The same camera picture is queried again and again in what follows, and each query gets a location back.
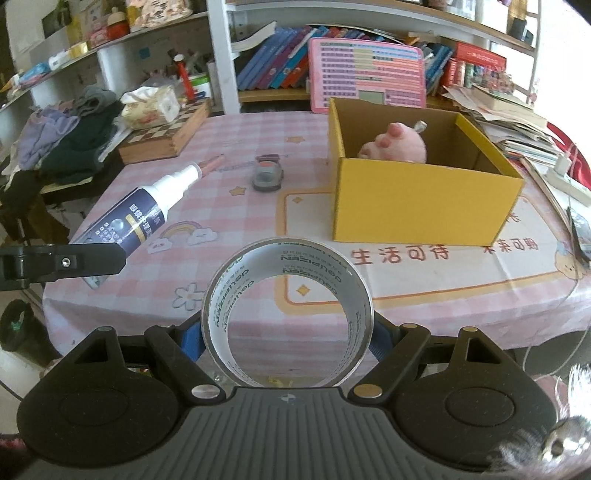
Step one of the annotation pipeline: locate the grey toy car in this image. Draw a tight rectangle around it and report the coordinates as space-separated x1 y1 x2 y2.
251 154 285 193

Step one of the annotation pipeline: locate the fuzzy grey cloth with stud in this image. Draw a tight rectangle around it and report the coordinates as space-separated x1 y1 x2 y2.
489 364 591 480

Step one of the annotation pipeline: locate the pile of papers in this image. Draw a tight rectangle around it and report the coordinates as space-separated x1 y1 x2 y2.
440 83 563 168

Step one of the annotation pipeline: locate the red glue bottle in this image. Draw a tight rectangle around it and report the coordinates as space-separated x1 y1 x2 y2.
172 54 197 103

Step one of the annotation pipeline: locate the pink checkered tablecloth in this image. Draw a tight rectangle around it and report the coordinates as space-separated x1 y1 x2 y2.
41 110 591 358

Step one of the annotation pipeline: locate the red book box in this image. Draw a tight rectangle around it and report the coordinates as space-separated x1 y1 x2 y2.
454 41 509 71

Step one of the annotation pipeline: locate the purple cloth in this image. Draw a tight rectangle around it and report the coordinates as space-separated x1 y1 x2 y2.
17 107 80 171

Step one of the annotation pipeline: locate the clear tape roll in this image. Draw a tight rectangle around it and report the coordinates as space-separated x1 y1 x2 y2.
201 237 375 389

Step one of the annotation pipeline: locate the black waste bin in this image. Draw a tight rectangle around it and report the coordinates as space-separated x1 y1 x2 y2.
0 298 48 366

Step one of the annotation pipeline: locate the pink learning tablet toy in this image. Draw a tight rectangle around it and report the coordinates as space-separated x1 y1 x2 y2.
307 37 428 114

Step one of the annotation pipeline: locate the red and white jar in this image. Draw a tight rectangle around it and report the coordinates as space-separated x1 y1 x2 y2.
106 6 131 40

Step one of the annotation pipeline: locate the pink plush toy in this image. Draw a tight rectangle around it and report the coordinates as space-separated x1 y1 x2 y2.
359 122 428 164

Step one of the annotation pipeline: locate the row of blue books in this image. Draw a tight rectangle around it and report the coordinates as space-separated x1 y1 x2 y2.
235 24 385 92

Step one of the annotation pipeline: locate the tissue pack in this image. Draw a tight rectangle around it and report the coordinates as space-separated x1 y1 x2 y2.
119 84 182 131

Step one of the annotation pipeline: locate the pile of clothes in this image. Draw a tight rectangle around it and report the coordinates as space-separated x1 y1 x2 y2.
38 102 124 180

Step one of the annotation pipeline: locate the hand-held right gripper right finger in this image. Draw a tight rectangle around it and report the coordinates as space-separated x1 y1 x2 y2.
346 314 509 405

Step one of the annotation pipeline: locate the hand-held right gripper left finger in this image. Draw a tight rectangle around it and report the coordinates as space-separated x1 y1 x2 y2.
69 314 225 405

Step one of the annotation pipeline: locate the short row of books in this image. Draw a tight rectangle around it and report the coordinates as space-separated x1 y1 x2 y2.
418 41 517 95

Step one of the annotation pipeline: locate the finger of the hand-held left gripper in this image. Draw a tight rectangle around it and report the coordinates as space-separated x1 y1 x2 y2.
0 242 127 292

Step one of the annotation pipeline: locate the yellow cardboard box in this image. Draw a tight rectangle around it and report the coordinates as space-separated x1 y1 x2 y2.
327 97 527 247

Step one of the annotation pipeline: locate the wooden chess box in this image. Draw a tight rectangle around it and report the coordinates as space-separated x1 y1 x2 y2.
117 98 214 165

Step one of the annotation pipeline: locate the dark blue spray bottle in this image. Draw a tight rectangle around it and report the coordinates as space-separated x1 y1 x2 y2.
69 162 204 290

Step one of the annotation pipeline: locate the white power strip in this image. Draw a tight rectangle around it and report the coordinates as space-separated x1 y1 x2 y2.
537 161 591 207

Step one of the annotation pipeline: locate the green and white box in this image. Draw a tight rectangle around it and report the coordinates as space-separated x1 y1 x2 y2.
187 73 214 101

